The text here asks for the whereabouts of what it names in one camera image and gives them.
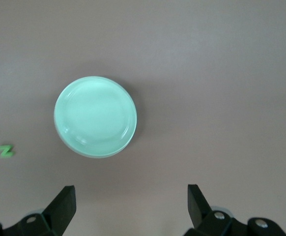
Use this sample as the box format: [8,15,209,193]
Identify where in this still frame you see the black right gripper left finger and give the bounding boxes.
[0,185,77,236]

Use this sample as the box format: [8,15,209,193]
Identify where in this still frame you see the green round plate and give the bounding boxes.
[54,76,138,158]

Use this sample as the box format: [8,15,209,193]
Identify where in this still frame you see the green uppercase letter N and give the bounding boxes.
[0,144,16,159]

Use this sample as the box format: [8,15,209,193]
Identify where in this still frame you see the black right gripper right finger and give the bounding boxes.
[183,184,286,236]

